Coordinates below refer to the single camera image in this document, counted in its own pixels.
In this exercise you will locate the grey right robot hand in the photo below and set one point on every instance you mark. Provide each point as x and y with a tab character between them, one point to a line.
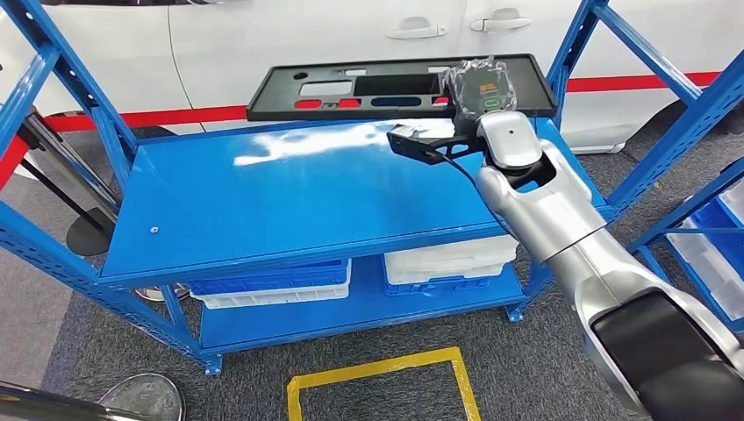
482	87

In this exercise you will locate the black plastic plate frame part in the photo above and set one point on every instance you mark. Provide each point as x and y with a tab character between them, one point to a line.
273	96

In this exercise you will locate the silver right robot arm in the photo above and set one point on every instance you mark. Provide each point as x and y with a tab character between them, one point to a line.
552	215

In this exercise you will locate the blue wheeled shelf rack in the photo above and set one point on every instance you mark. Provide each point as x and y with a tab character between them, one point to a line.
657	261

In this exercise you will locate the blue metal shelf rack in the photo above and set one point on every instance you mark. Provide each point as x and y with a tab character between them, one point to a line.
232	203

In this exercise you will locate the white plastic crate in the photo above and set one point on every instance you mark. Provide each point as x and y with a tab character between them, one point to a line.
447	261
273	297

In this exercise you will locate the blue plastic crate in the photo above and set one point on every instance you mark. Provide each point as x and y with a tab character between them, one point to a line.
273	279
436	286

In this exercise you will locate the white car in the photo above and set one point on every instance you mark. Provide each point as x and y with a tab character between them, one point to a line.
232	46

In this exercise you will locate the blue plastic bin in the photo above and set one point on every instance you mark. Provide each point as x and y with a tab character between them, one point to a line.
715	232

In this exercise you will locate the dark grey floor carpet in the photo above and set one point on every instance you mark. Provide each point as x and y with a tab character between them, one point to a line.
523	360

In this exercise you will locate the yellow tape square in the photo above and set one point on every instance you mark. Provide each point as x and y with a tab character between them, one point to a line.
378	366

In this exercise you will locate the red barrier belt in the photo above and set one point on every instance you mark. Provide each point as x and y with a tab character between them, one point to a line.
11	160

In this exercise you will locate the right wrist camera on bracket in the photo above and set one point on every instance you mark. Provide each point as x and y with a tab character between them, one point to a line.
418	148

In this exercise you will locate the black stanchion post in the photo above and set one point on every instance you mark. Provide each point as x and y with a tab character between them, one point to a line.
87	235

